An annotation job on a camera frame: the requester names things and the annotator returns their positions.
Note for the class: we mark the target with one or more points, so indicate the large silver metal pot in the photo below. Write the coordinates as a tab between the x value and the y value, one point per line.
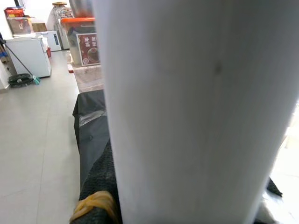
80	8

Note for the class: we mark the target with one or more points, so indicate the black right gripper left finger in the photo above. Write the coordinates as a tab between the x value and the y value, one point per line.
100	177

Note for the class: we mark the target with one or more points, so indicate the translucent storage box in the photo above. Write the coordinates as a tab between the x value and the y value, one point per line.
90	78

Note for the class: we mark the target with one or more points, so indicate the white chest freezer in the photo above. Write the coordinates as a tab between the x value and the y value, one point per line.
30	56

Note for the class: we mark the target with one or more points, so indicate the red cardboard carton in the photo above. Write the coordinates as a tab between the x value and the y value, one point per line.
18	23

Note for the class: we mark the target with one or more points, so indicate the mop with green head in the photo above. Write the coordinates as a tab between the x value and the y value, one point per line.
35	79

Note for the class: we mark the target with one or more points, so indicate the yellow rubber band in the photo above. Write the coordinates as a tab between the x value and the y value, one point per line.
95	200

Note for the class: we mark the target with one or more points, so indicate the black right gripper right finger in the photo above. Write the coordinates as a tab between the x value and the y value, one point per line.
273	189

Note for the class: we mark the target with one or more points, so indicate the brown printed carton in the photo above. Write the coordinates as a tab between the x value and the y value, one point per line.
90	50

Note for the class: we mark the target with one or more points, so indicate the white plastic table leg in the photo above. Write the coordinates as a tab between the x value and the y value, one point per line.
187	105

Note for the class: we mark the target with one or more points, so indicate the orange plastic tray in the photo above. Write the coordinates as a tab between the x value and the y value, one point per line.
78	20

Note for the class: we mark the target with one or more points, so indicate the white fridge with stickers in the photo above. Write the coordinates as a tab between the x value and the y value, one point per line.
58	28

